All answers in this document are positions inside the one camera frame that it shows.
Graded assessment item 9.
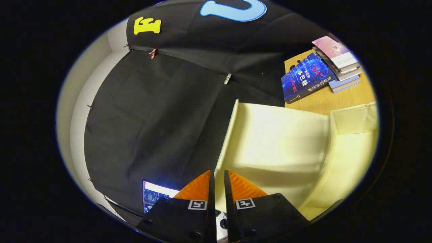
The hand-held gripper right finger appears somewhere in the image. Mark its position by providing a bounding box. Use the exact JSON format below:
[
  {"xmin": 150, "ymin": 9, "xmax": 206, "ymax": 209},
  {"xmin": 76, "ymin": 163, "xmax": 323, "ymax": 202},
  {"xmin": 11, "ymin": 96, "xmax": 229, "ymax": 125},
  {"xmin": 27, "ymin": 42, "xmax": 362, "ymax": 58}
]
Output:
[{"xmin": 224, "ymin": 170, "xmax": 309, "ymax": 243}]

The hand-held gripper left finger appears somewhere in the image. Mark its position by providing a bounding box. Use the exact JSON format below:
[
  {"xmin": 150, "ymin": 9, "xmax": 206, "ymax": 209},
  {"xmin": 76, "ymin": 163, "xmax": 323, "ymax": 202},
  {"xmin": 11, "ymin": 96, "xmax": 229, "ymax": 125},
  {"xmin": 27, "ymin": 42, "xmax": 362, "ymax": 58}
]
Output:
[{"xmin": 137, "ymin": 170, "xmax": 217, "ymax": 243}]

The beige fabric storage box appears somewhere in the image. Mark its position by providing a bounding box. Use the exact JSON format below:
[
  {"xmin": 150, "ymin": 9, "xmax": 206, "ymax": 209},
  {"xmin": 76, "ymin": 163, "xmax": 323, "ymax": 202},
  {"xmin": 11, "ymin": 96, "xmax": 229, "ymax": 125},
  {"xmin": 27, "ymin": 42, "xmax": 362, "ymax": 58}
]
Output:
[{"xmin": 214, "ymin": 99, "xmax": 379, "ymax": 221}]

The lit computer monitor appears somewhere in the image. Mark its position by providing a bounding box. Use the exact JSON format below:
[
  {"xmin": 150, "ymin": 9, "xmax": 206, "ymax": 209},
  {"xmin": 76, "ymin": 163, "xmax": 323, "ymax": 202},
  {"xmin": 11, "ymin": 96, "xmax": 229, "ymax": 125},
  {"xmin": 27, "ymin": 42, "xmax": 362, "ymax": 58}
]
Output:
[{"xmin": 142, "ymin": 180, "xmax": 180, "ymax": 214}]

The dark blue book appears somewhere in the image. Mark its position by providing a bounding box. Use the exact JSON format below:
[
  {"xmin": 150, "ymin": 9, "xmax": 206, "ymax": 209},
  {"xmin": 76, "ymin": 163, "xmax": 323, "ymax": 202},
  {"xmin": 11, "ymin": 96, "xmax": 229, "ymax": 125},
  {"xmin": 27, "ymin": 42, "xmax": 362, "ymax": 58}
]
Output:
[{"xmin": 281, "ymin": 52, "xmax": 337, "ymax": 103}]

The pale blue book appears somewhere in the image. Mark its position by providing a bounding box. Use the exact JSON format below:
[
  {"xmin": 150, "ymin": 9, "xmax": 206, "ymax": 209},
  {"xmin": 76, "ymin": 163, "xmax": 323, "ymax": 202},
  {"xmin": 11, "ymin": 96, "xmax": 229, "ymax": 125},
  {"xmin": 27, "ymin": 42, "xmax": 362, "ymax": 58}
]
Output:
[{"xmin": 328, "ymin": 75, "xmax": 361, "ymax": 93}]

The grey cover book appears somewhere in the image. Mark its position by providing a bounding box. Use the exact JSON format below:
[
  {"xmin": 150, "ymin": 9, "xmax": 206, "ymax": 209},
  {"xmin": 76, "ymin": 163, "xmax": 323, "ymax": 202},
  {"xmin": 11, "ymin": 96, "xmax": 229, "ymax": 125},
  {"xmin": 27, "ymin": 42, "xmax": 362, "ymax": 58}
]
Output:
[{"xmin": 314, "ymin": 47, "xmax": 362, "ymax": 81}]

